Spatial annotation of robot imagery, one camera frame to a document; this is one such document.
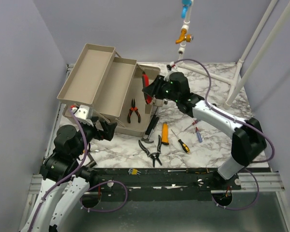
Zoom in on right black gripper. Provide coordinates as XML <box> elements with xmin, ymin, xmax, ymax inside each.
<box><xmin>142</xmin><ymin>75</ymin><xmax>179</xmax><ymax>103</ymax></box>

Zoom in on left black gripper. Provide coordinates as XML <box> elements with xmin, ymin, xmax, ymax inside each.
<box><xmin>73</xmin><ymin>116</ymin><xmax>117</xmax><ymax>158</ymax></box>

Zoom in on red black utility knife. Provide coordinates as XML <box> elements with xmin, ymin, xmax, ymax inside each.
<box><xmin>142</xmin><ymin>72</ymin><xmax>152</xmax><ymax>104</ymax></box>

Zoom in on orange black utility knife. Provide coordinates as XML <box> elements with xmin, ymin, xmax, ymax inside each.
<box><xmin>161</xmin><ymin>122</ymin><xmax>169</xmax><ymax>145</ymax></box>

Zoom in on black handled claw hammer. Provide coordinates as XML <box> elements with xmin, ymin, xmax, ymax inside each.
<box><xmin>141</xmin><ymin>107</ymin><xmax>160</xmax><ymax>144</ymax></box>

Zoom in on orange black needle-nose pliers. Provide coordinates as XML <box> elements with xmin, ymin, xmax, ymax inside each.
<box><xmin>127</xmin><ymin>99</ymin><xmax>141</xmax><ymax>123</ymax></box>

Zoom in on taupe plastic tool box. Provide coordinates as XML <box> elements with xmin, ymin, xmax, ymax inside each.
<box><xmin>57</xmin><ymin>43</ymin><xmax>163</xmax><ymax>137</ymax></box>

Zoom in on small blue clear screwdriver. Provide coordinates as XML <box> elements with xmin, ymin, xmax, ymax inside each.
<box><xmin>195</xmin><ymin>127</ymin><xmax>203</xmax><ymax>143</ymax></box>

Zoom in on yellow black screwdriver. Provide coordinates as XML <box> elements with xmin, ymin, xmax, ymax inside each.
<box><xmin>171</xmin><ymin>130</ymin><xmax>190</xmax><ymax>154</ymax></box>

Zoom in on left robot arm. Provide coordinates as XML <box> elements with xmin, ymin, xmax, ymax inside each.
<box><xmin>22</xmin><ymin>121</ymin><xmax>117</xmax><ymax>232</ymax></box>

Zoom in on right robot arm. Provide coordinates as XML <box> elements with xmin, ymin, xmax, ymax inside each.
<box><xmin>142</xmin><ymin>72</ymin><xmax>267</xmax><ymax>189</ymax></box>

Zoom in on orange brass faucet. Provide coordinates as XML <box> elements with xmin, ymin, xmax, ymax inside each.
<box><xmin>175</xmin><ymin>28</ymin><xmax>194</xmax><ymax>44</ymax></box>

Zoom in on yellow hex key set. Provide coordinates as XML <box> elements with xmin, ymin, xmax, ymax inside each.
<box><xmin>128</xmin><ymin>168</ymin><xmax>141</xmax><ymax>175</ymax></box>

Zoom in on grey black tin snips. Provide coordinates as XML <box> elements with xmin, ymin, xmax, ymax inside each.
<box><xmin>138</xmin><ymin>134</ymin><xmax>163</xmax><ymax>168</ymax></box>

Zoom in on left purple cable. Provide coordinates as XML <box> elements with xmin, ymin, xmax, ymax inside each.
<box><xmin>26</xmin><ymin>106</ymin><xmax>129</xmax><ymax>232</ymax></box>

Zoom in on purple cable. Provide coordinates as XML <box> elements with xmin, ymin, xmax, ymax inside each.
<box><xmin>173</xmin><ymin>59</ymin><xmax>276</xmax><ymax>211</ymax></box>
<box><xmin>26</xmin><ymin>106</ymin><xmax>129</xmax><ymax>232</ymax></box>

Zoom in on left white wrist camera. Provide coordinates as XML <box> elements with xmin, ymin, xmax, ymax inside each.
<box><xmin>70</xmin><ymin>104</ymin><xmax>92</xmax><ymax>123</ymax></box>

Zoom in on black metal l bracket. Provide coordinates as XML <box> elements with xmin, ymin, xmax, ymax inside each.
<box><xmin>84</xmin><ymin>154</ymin><xmax>97</xmax><ymax>168</ymax></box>

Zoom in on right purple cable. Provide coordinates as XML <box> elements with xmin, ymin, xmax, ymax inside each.
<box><xmin>173</xmin><ymin>59</ymin><xmax>276</xmax><ymax>211</ymax></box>

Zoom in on white pvc pipe frame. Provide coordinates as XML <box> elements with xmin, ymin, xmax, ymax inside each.
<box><xmin>171</xmin><ymin>0</ymin><xmax>290</xmax><ymax>108</ymax></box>

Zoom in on black mounting rail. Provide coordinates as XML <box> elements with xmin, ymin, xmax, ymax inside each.
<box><xmin>80</xmin><ymin>168</ymin><xmax>241</xmax><ymax>203</ymax></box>

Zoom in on aluminium extrusion frame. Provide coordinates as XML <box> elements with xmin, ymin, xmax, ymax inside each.
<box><xmin>8</xmin><ymin>61</ymin><xmax>69</xmax><ymax>232</ymax></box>

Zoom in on blue valve handle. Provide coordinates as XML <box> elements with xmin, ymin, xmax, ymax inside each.
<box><xmin>181</xmin><ymin>0</ymin><xmax>193</xmax><ymax>19</ymax></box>

